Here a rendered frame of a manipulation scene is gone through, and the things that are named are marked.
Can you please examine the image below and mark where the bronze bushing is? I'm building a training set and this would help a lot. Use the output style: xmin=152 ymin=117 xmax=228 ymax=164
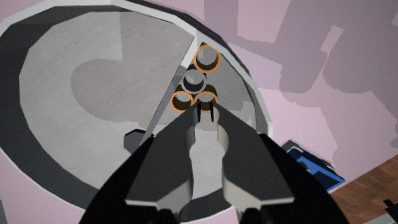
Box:
xmin=194 ymin=84 xmax=218 ymax=113
xmin=193 ymin=42 xmax=221 ymax=73
xmin=170 ymin=84 xmax=195 ymax=113

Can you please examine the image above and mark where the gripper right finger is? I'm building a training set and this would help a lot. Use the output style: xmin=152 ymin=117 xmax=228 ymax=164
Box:
xmin=210 ymin=101 xmax=350 ymax=224

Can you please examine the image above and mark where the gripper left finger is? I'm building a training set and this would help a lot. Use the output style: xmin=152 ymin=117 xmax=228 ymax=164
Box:
xmin=78 ymin=102 xmax=201 ymax=224

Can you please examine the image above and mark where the steel bushing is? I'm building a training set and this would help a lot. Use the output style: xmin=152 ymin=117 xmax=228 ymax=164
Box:
xmin=181 ymin=64 xmax=207 ymax=94
xmin=300 ymin=161 xmax=310 ymax=172

